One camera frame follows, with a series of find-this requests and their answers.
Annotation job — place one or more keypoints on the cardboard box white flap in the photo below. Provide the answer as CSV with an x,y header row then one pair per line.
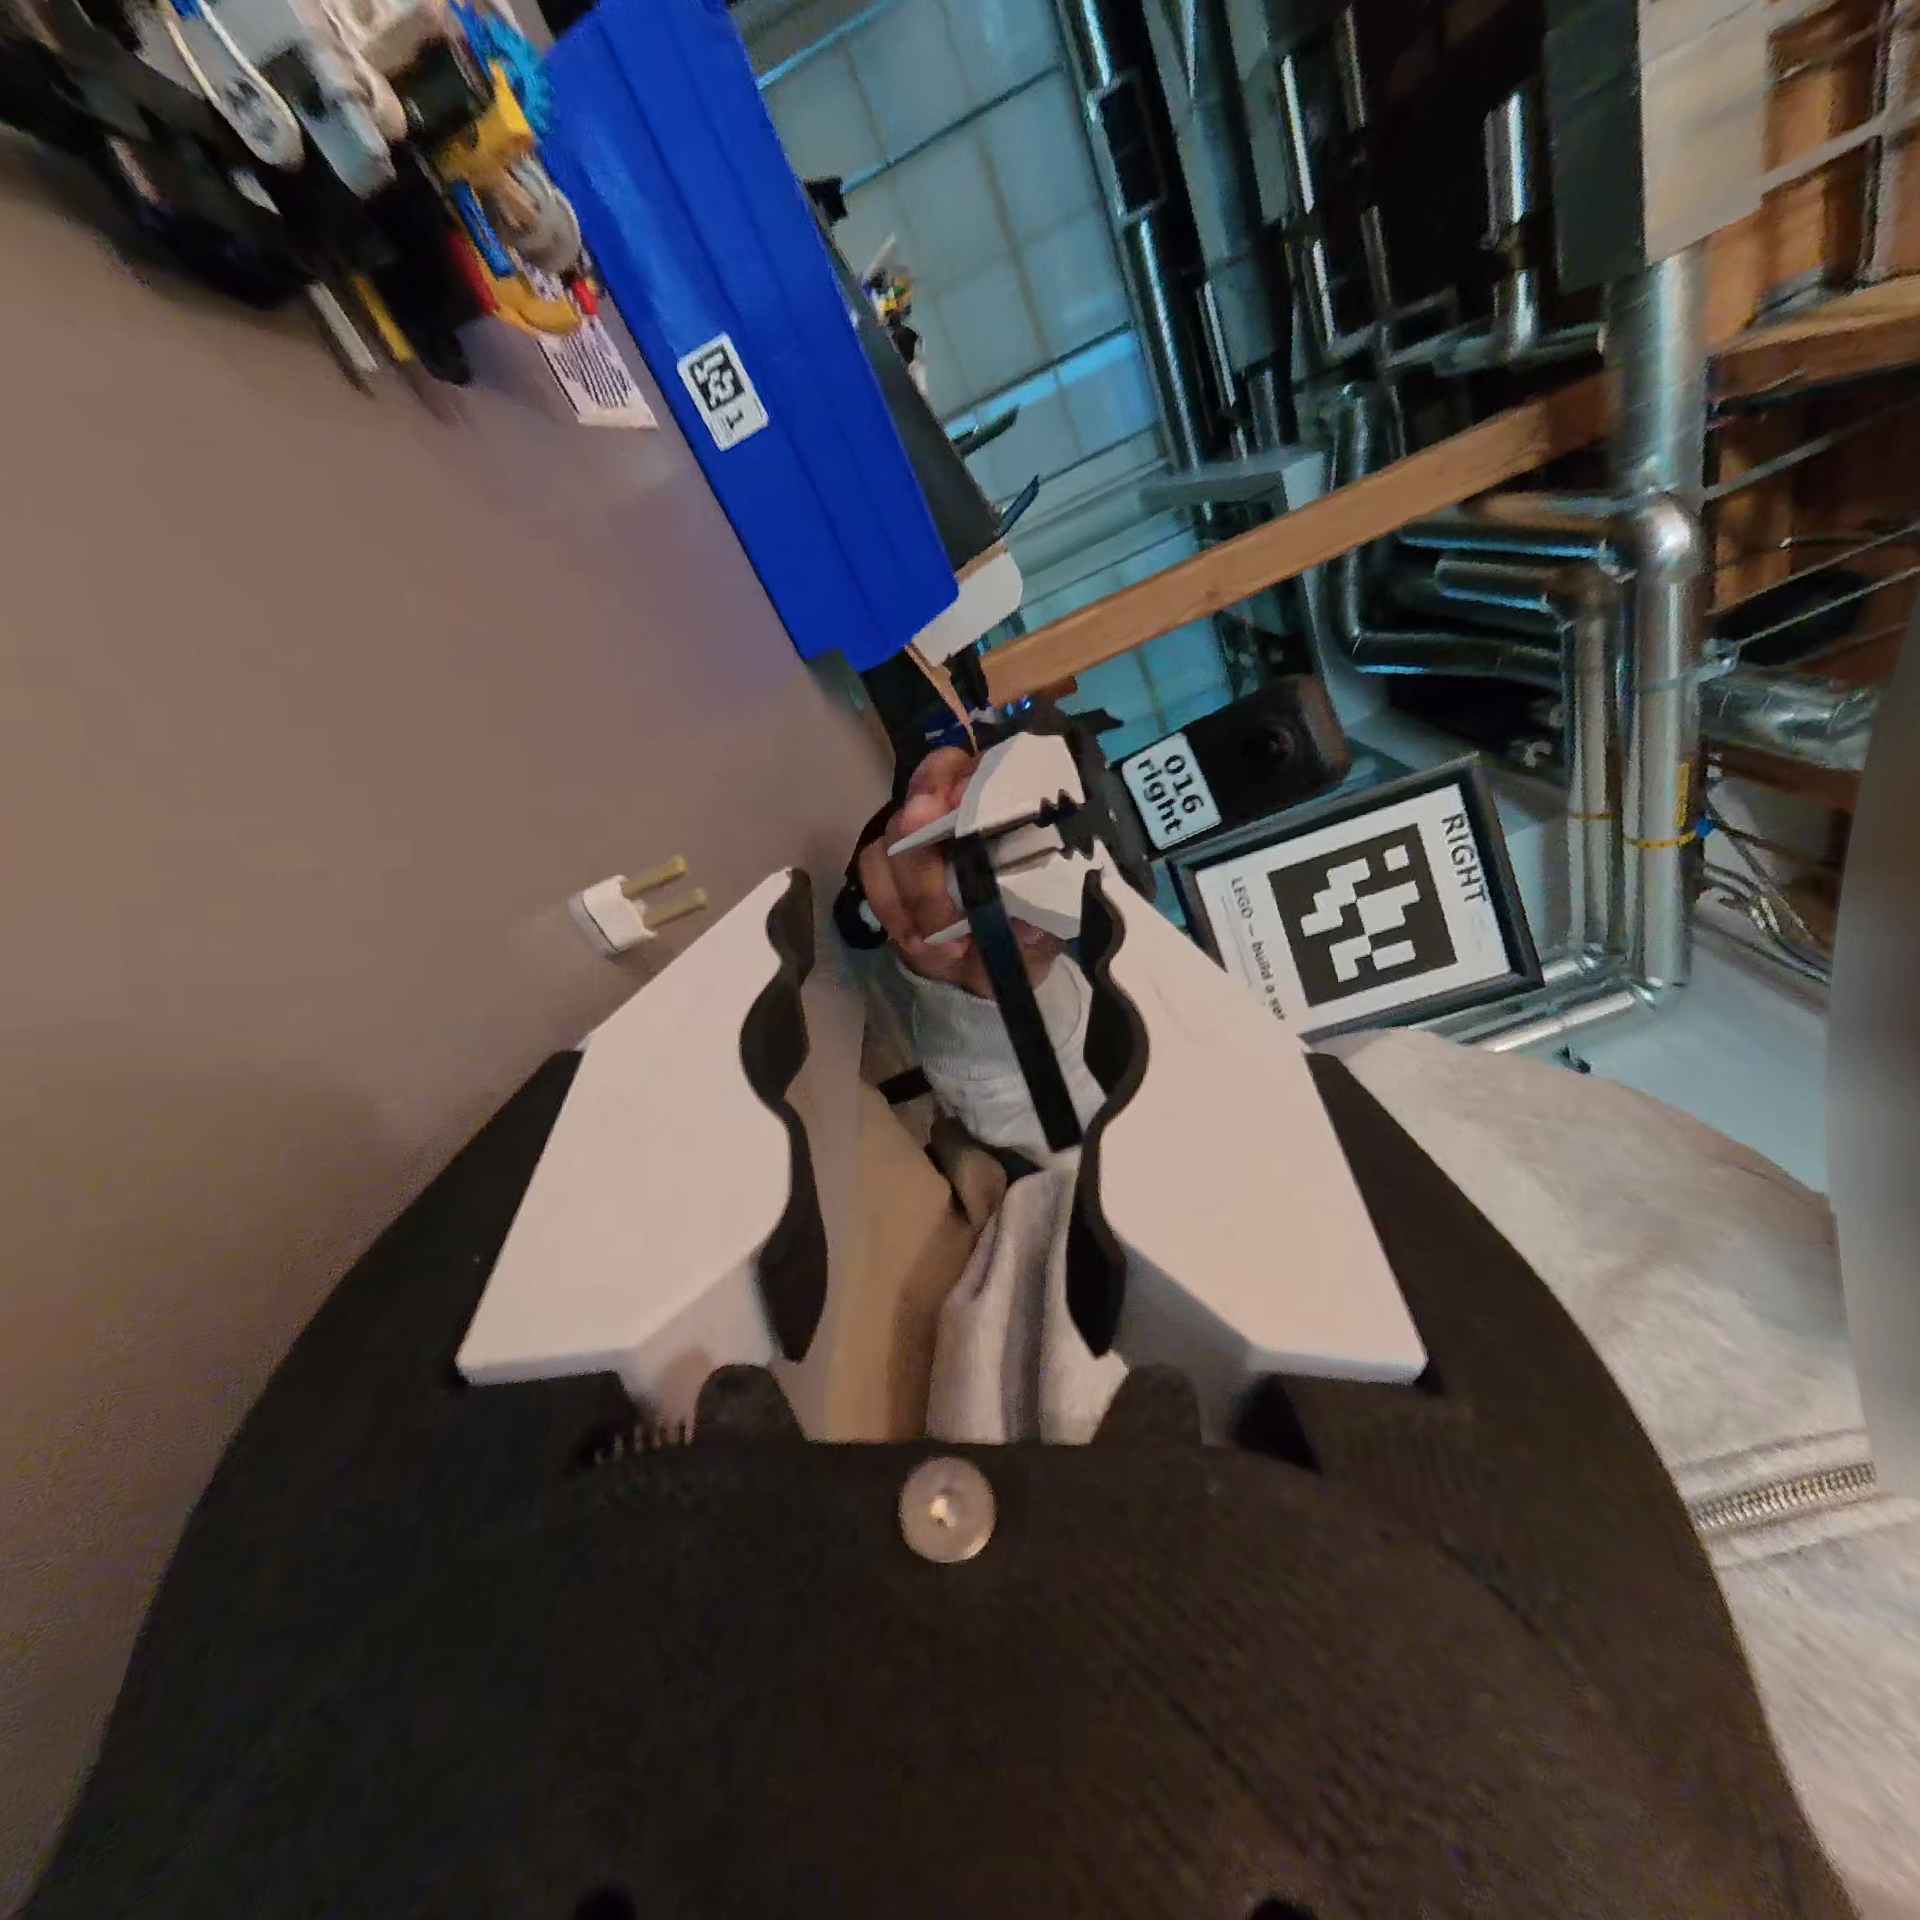
x,y
972,608

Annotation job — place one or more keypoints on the black lego beam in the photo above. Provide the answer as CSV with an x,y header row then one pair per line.
x,y
1021,1020

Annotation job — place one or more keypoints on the person's right forearm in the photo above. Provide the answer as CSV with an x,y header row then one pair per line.
x,y
967,1050

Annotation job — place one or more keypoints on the blue storage bin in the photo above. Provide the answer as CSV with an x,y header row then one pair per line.
x,y
722,271

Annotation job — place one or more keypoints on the person in grey hoodie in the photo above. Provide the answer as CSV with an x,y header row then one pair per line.
x,y
1575,1276

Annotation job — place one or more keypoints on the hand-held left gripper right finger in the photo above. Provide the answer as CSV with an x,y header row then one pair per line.
x,y
1244,1185

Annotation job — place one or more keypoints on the striped sticker sheet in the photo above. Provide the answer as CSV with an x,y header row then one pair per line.
x,y
599,376

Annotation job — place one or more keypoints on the tan pants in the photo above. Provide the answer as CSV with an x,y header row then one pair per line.
x,y
886,1276

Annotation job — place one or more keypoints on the lego technic model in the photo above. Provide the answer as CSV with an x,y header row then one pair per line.
x,y
301,135

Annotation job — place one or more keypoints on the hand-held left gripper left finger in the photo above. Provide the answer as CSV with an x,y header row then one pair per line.
x,y
646,1140

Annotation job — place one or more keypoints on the wooden beam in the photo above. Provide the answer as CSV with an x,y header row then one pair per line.
x,y
1321,524

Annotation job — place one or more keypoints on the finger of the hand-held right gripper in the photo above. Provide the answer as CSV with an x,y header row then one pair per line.
x,y
1060,897
1013,780

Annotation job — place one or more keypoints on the silver duct pipe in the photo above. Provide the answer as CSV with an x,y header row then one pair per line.
x,y
1663,674

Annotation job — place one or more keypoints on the person's right hand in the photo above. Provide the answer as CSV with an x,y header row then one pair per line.
x,y
917,879

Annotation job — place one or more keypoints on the white lego connector tan pins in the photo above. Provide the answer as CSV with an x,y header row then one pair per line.
x,y
610,915

